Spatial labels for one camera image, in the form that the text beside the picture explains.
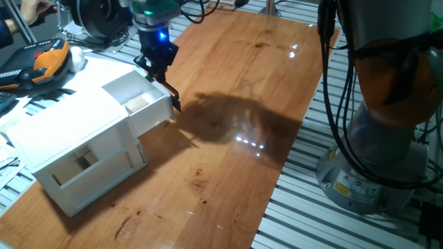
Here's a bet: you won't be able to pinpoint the black frame eyeglasses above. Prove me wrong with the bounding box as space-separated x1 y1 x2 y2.
0 156 21 173

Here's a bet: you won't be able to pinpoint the glossy brown wooden board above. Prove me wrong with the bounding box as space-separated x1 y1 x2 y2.
0 6 341 249

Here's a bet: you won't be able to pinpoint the aluminium frame profile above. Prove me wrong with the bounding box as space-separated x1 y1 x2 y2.
258 0 282 17

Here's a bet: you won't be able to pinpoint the white drawer without metal handle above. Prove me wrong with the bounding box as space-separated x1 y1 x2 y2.
60 151 136 210

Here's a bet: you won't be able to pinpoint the green cloth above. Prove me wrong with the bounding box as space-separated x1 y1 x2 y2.
430 12 443 35

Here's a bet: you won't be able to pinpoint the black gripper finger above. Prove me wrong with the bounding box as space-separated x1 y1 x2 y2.
133 54 157 83
156 44 181 84

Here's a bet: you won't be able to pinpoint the light wooden cube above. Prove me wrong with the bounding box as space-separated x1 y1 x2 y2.
124 95 151 114

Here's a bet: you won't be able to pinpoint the orange black teach pendant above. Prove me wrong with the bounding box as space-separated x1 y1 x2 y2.
0 37 72 91

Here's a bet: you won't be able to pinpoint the bare person hand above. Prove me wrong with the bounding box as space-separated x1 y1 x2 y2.
19 0 52 26

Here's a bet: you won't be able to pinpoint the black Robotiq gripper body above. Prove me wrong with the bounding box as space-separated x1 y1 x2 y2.
135 23 179 74

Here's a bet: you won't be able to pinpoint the grey metal pole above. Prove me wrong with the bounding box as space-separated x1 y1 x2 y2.
2 0 38 46

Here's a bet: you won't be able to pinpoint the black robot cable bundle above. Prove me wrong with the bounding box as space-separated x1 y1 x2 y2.
179 0 443 190

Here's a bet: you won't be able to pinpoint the forearm in dark blue sleeve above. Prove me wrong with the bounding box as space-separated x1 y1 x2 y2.
0 17 22 50

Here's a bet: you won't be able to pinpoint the white drawer with black handle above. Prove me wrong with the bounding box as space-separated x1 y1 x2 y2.
101 67 183 138

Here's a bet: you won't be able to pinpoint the black filament spool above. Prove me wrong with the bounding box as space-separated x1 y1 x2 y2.
70 0 134 39

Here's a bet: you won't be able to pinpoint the white plastic drawer cabinet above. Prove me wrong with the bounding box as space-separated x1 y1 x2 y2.
6 92 149 218

